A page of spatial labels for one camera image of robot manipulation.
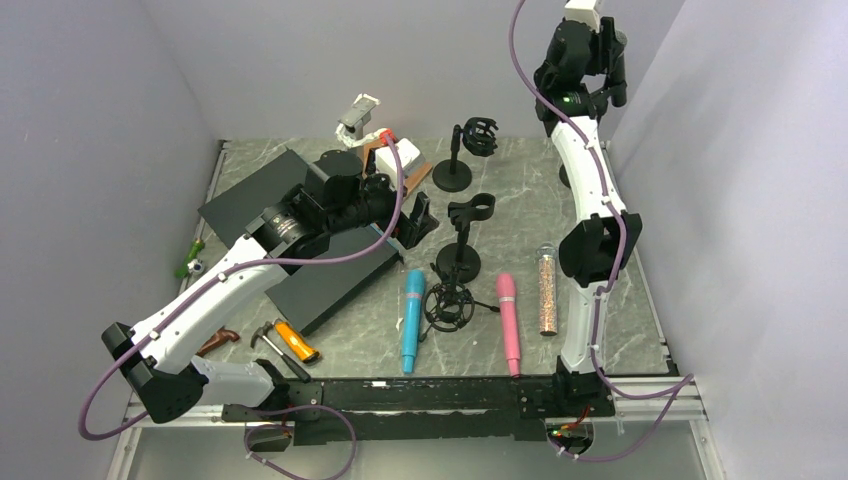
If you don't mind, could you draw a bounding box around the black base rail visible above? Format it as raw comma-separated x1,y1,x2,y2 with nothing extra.
221,374,615,446

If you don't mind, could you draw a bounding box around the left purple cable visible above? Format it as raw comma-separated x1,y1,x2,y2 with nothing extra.
77,131,405,480

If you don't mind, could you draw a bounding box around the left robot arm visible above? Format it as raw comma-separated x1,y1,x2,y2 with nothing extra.
102,150,438,424

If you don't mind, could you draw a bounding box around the small black hammer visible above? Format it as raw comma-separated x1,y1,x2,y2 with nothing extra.
250,322,312,383

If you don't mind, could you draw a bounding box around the round-base stand black mic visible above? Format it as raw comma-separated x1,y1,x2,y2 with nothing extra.
549,85,613,196

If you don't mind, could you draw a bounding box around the wooden board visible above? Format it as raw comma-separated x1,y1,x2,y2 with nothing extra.
363,138,432,195

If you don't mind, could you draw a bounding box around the silver white bracket stand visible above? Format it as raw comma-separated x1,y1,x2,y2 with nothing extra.
335,93,388,149

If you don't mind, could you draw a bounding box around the blue microphone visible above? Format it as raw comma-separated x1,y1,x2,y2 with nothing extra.
401,270,426,374

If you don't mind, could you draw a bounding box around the black microphone silver grille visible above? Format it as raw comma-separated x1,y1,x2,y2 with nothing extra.
608,57,627,108

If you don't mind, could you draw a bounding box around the glitter microphone silver grille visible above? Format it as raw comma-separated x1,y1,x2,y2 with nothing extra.
537,243,558,336

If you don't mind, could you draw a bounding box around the green valve fitting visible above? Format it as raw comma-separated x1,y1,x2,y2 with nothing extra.
174,239,205,279

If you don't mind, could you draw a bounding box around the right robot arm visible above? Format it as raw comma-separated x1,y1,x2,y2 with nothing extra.
533,13,642,415

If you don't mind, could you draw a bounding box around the black tripod shock-mount stand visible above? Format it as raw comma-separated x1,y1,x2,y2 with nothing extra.
418,263,501,343

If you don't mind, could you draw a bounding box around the dark grey rack unit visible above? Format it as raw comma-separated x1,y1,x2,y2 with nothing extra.
199,150,402,335

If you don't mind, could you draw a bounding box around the round-base stand with shock mount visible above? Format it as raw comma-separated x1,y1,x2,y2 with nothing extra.
432,117,498,193

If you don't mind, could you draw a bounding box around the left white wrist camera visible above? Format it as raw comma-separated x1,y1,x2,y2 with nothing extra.
373,138,425,185

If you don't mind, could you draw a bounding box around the orange utility knife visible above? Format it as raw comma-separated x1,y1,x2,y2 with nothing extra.
273,319,321,365

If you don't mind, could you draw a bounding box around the round-base stand glitter mic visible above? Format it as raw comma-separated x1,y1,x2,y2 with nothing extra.
434,193,496,284

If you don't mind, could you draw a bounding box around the pink microphone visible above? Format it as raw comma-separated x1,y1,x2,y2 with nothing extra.
495,273,521,377

